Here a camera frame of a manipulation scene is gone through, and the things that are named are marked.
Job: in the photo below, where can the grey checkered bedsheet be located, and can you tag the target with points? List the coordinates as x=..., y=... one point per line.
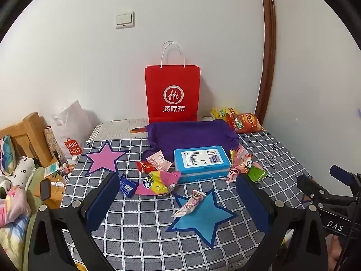
x=133, y=234

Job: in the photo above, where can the person's right hand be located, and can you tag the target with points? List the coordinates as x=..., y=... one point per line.
x=334, y=249

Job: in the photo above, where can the blue cardboard box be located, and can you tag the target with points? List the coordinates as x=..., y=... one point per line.
x=201, y=163

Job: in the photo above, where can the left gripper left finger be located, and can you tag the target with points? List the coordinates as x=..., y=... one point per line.
x=98, y=201

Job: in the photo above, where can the red paper shopping bag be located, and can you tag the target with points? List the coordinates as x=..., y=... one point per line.
x=172, y=91

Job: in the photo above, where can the wooden bedside furniture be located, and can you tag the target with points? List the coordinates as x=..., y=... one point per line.
x=28, y=138

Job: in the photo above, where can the yellow chips bag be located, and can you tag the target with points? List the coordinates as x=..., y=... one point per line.
x=222, y=113

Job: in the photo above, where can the brown wooden door frame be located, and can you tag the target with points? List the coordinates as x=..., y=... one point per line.
x=269, y=55

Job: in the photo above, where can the purple towel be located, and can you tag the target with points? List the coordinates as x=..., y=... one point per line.
x=168, y=136

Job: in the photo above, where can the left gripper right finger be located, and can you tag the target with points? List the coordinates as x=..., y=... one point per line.
x=257, y=202

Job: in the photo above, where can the pink cartoon tube packet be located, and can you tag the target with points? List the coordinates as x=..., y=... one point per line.
x=190, y=205

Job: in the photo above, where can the red candy packet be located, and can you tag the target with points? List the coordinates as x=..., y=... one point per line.
x=145, y=167

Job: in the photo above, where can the black smartphone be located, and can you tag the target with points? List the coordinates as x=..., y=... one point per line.
x=45, y=189

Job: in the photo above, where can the yellow pink snack bag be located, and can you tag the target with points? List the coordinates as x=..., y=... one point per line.
x=158, y=183

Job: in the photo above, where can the white patterned pillow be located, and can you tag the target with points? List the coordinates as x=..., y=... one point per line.
x=119, y=129

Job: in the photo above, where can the green snack packet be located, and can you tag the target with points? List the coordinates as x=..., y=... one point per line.
x=256, y=173

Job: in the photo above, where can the white wall switch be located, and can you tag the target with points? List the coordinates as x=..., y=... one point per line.
x=125, y=20

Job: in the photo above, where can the small dark blue packet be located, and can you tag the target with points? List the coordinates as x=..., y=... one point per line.
x=127, y=187

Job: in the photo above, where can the orange chips bag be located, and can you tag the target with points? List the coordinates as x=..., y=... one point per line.
x=243, y=123

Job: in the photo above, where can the colorful bedding pile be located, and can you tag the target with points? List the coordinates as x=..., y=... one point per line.
x=16, y=176

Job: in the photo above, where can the pale pink wrapper packet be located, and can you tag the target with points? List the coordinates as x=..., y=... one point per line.
x=158, y=161

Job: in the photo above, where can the pink panda snack bag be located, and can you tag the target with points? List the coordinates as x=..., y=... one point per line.
x=241, y=163

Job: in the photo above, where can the white Miniso plastic bag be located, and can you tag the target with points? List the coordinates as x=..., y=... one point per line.
x=71, y=129

